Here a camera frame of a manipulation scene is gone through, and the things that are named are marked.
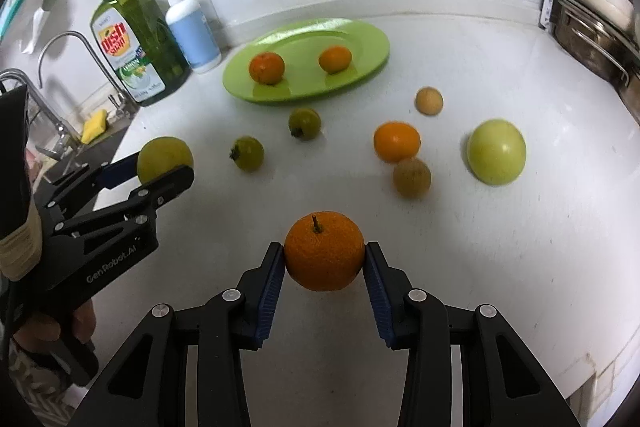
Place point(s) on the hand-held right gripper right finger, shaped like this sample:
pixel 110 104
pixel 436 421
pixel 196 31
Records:
pixel 377 299

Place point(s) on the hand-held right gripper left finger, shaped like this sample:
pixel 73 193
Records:
pixel 270 294

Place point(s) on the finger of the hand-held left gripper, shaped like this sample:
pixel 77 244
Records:
pixel 117 172
pixel 167 187

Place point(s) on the green apple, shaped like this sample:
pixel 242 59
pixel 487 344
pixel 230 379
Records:
pixel 165 153

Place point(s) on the large orange with stem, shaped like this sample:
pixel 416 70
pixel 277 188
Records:
pixel 324 254

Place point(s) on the green persimmon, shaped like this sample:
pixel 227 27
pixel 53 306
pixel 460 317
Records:
pixel 305 123
pixel 248 153

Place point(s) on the smooth orange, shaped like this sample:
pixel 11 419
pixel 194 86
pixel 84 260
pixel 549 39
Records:
pixel 396 141

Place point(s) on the pale green pear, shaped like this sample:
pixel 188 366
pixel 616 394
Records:
pixel 496 152

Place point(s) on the green plate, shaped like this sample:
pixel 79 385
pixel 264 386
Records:
pixel 310 39

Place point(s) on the small tan round fruit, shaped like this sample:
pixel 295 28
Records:
pixel 429 101

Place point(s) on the person's left forearm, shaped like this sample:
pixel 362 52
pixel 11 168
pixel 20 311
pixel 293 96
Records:
pixel 35 389

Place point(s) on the person's left hand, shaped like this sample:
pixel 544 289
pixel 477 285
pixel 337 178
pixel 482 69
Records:
pixel 82 322

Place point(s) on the steel sink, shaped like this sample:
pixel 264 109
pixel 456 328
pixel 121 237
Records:
pixel 117 132

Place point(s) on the yellow sponge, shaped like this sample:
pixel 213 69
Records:
pixel 95 127

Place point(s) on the steel tap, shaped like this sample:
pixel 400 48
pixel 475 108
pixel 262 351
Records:
pixel 50 122

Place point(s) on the green dish soap bottle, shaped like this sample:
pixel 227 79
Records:
pixel 140 32

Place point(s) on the curved steel faucet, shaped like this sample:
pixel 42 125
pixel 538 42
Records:
pixel 75 36

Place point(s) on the small mandarin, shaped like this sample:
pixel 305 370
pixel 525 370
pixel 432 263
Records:
pixel 335 59
pixel 267 68

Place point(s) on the white blue pump bottle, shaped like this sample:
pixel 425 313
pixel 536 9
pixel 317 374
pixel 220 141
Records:
pixel 192 32

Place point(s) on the steel pot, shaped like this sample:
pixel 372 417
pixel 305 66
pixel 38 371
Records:
pixel 585 37

